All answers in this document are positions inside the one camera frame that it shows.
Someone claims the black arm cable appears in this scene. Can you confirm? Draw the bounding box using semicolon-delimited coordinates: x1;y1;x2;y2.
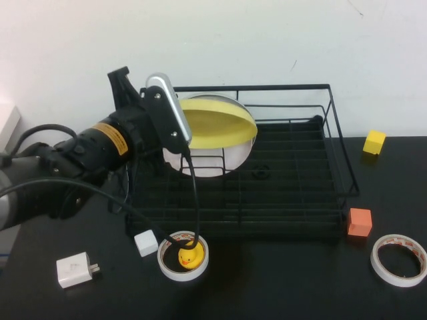
9;124;79;157

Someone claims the yellow cube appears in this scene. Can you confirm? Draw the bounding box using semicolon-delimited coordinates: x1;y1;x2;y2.
362;130;387;155

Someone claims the grey plate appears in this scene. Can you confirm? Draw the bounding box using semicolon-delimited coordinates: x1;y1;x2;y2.
186;93;258;147

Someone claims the yellow plate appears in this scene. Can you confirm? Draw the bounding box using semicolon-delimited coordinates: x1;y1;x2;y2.
179;99;258;150

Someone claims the black wire dish rack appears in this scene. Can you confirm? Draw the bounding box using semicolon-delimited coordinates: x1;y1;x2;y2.
118;83;360;238

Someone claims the white tape roll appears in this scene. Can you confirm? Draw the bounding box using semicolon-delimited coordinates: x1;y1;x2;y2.
157;230;209;281
370;233;427;287

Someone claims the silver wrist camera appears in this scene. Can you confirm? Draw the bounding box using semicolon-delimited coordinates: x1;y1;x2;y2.
145;73;193;155

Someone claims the pink plate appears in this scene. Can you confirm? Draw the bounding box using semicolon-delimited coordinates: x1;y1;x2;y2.
163;138;254;177

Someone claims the orange cube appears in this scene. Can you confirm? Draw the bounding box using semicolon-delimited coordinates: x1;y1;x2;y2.
346;207;372;238

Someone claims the white cabinet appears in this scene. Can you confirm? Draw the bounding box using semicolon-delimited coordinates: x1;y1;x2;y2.
0;105;23;157

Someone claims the white cube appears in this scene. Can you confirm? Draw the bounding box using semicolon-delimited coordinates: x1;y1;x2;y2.
133;229;159;257

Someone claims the white charger plug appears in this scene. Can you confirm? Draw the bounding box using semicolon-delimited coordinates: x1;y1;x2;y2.
55;252;103;289

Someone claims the yellow rubber duck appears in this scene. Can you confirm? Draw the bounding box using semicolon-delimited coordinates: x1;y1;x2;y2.
178;240;204;270

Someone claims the black camera cable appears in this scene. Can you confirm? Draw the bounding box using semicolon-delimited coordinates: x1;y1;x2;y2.
0;151;201;249

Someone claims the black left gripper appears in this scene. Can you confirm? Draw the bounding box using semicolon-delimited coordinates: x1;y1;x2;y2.
107;66;166;177

